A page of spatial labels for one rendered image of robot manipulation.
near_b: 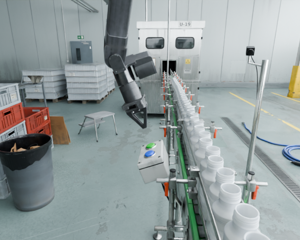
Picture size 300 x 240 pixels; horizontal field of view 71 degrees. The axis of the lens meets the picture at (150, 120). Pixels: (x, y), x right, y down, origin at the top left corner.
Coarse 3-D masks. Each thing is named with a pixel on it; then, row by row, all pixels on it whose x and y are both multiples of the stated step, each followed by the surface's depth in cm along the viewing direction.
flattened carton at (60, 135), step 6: (54, 120) 328; (60, 120) 328; (54, 126) 334; (60, 126) 333; (54, 132) 339; (60, 132) 339; (66, 132) 339; (54, 138) 344; (60, 138) 344; (66, 138) 343
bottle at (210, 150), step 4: (208, 148) 58; (212, 148) 58; (216, 148) 57; (208, 152) 55; (212, 152) 55; (216, 152) 55; (208, 156) 56; (204, 160) 57; (200, 164) 58; (204, 164) 56; (200, 168) 58; (204, 168) 56; (200, 172) 58
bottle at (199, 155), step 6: (204, 138) 63; (204, 144) 61; (210, 144) 61; (198, 150) 63; (204, 150) 61; (198, 156) 62; (204, 156) 61; (198, 162) 62; (198, 180) 63; (198, 186) 64
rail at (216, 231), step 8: (176, 112) 143; (184, 128) 90; (184, 144) 89; (192, 152) 65; (200, 176) 52; (200, 184) 51; (208, 200) 44; (200, 208) 51; (208, 208) 42; (216, 224) 37; (216, 232) 36
